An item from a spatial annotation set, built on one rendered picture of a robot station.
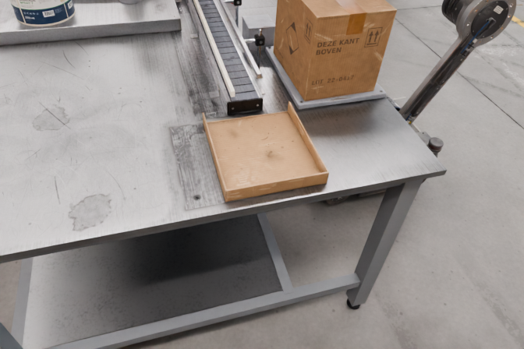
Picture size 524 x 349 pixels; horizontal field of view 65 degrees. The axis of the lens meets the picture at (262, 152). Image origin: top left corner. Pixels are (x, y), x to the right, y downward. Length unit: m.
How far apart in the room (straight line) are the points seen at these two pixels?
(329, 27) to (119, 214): 0.71
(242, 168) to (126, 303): 0.72
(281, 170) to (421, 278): 1.10
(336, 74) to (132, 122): 0.61
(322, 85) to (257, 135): 0.26
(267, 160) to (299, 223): 0.96
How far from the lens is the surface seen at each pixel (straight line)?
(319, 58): 1.20
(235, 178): 1.03
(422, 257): 2.06
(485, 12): 1.95
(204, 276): 1.58
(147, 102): 1.30
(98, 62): 1.52
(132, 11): 1.73
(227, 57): 1.40
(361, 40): 1.23
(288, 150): 1.11
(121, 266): 1.65
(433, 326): 1.90
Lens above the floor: 1.59
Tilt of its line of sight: 43 degrees down
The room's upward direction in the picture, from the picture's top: 4 degrees clockwise
